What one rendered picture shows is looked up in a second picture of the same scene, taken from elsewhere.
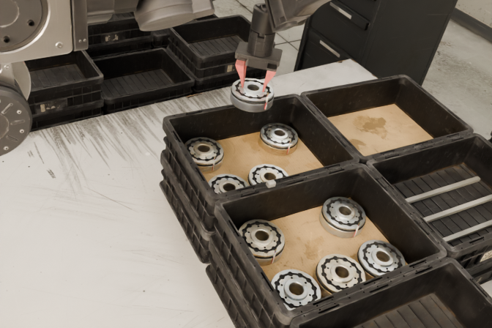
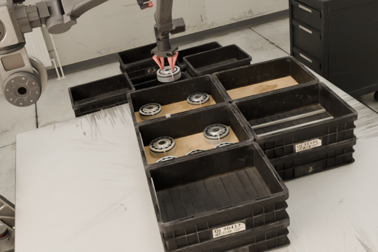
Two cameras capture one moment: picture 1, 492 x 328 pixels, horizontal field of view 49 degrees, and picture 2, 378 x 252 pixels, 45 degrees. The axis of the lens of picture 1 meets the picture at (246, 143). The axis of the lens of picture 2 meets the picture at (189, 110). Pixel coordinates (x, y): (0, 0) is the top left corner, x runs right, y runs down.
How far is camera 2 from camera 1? 1.00 m
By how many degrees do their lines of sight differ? 23
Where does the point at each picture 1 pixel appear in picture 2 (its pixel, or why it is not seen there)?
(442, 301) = (257, 170)
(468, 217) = not seen: hidden behind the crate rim
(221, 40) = (222, 62)
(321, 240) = (200, 145)
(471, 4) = not seen: outside the picture
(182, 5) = (58, 20)
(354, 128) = (253, 91)
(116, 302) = (96, 184)
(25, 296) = (56, 183)
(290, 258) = (178, 154)
